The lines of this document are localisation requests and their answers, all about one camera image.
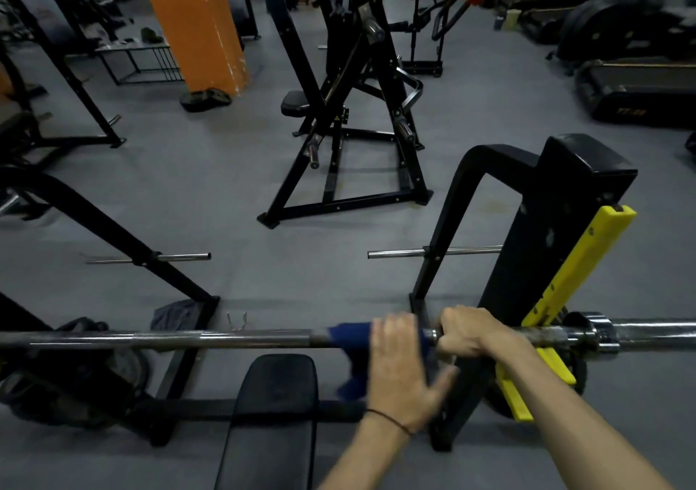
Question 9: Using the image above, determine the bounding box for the person's right forearm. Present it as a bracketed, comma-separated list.
[500, 340, 675, 490]

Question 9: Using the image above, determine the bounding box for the black weight plate white lettering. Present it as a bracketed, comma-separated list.
[0, 318, 120, 431]
[484, 364, 589, 420]

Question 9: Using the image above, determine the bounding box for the blue cleaning cloth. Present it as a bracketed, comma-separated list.
[327, 320, 434, 402]

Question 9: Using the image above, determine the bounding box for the person's right hand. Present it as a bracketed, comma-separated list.
[434, 304, 537, 363]

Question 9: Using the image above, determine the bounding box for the black and red lever machine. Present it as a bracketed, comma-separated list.
[249, 0, 489, 230]

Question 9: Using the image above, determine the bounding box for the wide orange pillar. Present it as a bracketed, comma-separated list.
[132, 0, 252, 96]

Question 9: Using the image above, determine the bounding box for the black hair tie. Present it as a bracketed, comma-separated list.
[364, 407, 415, 437]

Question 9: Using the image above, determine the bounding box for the black grip-hole weight plate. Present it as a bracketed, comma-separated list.
[108, 348, 153, 398]

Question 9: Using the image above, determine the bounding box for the person's left forearm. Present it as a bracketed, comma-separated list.
[318, 413, 412, 490]

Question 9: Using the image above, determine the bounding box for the black padded bench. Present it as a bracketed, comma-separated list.
[213, 353, 320, 490]

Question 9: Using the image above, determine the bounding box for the steel barbell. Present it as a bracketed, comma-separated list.
[0, 318, 696, 356]

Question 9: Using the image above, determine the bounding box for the grey cloth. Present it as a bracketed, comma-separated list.
[150, 299, 199, 333]

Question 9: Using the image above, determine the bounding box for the black elliptical trainer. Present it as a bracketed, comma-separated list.
[546, 0, 696, 67]

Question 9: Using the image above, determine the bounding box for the black incline bench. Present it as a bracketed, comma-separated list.
[0, 43, 55, 222]

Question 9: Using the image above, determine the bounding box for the black bench press rack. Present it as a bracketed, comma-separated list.
[0, 133, 638, 452]

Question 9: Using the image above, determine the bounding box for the black squat rack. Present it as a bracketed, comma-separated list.
[0, 0, 127, 149]

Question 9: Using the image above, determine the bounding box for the black wire frame table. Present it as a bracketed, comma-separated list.
[95, 42, 185, 87]

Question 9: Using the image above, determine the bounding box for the black plate-loaded machine frame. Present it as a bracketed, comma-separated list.
[389, 0, 471, 78]

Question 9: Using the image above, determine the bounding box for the person's left hand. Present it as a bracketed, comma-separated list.
[365, 312, 460, 435]

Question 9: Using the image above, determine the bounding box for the yellow bar hook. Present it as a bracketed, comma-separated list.
[494, 204, 638, 424]

